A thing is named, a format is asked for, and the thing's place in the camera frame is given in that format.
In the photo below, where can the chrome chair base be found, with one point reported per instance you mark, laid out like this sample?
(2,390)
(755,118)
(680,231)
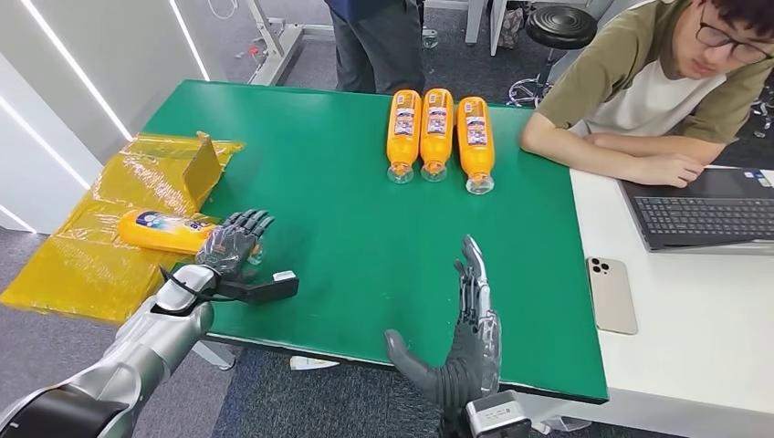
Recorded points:
(765,112)

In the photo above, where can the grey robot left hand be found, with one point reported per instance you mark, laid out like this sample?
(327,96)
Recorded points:
(233,245)

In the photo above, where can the black round stool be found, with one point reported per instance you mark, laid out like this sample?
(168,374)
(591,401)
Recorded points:
(561,25)

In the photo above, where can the black eyeglasses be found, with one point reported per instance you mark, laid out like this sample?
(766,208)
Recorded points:
(716,37)

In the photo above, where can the chair caster wheel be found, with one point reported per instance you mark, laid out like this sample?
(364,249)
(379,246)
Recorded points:
(430,39)

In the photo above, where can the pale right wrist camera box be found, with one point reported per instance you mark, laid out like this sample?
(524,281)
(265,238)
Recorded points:
(499,416)

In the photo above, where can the dark laptop computer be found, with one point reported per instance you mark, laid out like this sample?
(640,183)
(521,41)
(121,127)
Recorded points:
(701,220)

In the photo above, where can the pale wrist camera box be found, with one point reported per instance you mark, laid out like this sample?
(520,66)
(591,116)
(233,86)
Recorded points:
(269,289)
(499,416)

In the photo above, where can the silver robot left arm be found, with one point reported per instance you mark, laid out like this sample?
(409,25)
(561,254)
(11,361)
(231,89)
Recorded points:
(145,344)

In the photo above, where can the orange detergent bottle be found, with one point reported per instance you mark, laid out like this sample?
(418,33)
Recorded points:
(476,136)
(403,127)
(436,124)
(160,233)

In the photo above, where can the yellow plastic wrapped cardboard box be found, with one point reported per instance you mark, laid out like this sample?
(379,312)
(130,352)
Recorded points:
(90,272)

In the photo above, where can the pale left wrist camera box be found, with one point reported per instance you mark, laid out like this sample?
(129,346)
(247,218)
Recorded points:
(269,289)

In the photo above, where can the person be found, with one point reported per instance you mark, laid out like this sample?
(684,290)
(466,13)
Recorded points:
(378,48)
(629,96)

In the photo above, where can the beige smartphone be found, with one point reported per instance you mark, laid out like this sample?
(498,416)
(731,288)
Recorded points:
(612,296)

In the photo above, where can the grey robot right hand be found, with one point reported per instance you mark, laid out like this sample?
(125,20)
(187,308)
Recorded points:
(474,356)

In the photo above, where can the patterned bag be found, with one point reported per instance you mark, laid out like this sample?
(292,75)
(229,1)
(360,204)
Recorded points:
(511,27)

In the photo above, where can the white metal stand frame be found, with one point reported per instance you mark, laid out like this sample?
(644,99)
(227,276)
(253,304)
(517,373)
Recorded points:
(275,42)

